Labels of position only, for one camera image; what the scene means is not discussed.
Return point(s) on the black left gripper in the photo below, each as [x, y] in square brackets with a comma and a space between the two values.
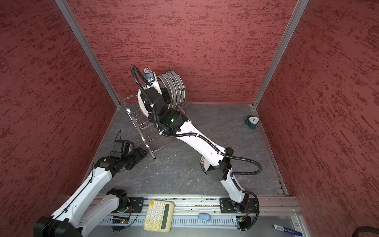
[139, 156]

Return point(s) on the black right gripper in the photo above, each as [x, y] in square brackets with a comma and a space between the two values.
[166, 91]

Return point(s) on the orange patterned plate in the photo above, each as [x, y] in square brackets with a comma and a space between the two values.
[145, 107]

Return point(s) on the stainless steel dish rack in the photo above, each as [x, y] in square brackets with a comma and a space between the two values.
[149, 134]

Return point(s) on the green rimmed white plate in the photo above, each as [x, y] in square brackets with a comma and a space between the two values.
[203, 163]

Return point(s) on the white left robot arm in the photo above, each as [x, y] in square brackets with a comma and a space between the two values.
[73, 219]

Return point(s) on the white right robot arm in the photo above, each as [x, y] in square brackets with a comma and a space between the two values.
[172, 123]

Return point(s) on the green rimmed plate outermost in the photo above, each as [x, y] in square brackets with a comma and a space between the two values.
[182, 89]

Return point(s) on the red green rimmed plate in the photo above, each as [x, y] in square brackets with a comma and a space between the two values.
[154, 84]

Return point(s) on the left circuit board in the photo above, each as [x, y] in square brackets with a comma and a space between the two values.
[120, 220]

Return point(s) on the circuit board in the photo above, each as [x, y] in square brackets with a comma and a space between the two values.
[239, 220]
[120, 220]

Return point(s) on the yellow calculator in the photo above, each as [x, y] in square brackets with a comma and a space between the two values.
[159, 216]

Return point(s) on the small blue eraser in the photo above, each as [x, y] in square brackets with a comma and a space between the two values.
[204, 217]

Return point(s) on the green white alarm clock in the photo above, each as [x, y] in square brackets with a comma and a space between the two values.
[252, 122]

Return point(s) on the right circuit board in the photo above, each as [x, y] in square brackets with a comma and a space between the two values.
[239, 220]

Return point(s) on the blue white marker pen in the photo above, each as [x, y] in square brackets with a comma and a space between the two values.
[287, 230]

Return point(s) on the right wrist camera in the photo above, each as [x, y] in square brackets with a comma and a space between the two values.
[150, 77]

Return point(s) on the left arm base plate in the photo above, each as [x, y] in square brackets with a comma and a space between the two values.
[135, 204]

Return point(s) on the aluminium corner post left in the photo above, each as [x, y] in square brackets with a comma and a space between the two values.
[76, 29]

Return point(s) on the aluminium corner post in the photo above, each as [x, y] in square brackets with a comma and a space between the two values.
[76, 29]
[287, 35]

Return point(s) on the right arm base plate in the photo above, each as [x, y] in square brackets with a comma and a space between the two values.
[248, 205]

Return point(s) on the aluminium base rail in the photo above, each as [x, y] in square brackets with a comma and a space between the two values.
[187, 209]

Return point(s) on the aluminium corner post right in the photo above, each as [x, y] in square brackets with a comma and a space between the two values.
[287, 35]

